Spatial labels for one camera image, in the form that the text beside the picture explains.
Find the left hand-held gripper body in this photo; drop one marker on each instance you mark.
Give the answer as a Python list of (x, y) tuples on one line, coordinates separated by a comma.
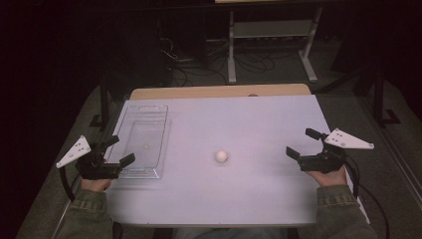
[(94, 167)]

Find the clear plastic box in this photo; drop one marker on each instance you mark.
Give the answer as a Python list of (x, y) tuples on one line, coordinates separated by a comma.
[(144, 142)]

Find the white ball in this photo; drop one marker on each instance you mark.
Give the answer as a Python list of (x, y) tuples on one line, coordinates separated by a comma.
[(221, 156)]

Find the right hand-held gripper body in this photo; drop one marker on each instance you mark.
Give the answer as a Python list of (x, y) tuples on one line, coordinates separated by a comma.
[(323, 162)]

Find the person's left hand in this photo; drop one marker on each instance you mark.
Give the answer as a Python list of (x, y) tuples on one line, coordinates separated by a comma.
[(94, 185)]

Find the person's right hand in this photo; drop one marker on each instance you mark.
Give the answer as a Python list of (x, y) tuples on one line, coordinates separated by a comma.
[(330, 178)]

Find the white metal stand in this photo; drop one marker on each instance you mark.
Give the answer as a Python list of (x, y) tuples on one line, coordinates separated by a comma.
[(232, 49)]

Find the black metal stand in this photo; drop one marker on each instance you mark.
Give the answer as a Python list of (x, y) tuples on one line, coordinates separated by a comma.
[(104, 99), (381, 99)]

